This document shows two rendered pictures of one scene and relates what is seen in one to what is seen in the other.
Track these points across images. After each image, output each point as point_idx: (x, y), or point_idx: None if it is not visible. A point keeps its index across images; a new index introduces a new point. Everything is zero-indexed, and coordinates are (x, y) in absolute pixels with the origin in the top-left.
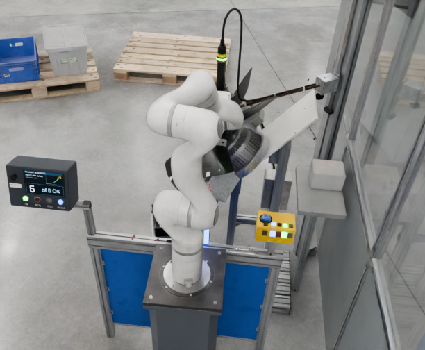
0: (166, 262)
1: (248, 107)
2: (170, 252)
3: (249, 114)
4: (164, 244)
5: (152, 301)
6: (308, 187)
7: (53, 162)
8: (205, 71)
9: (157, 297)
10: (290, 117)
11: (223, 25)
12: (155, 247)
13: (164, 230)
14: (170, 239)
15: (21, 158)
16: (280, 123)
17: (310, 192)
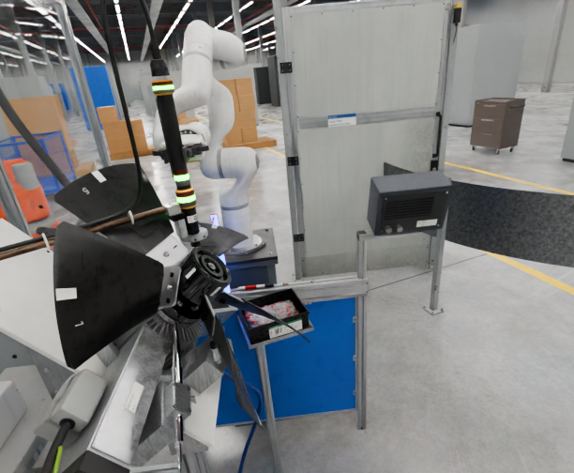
0: (262, 246)
1: (77, 450)
2: (260, 252)
3: (125, 234)
4: (267, 256)
5: (264, 229)
6: (28, 412)
7: (400, 184)
8: (191, 22)
9: (262, 231)
10: (19, 291)
11: (148, 12)
12: (276, 253)
13: (280, 297)
14: (268, 283)
15: (440, 180)
16: (42, 312)
17: (36, 399)
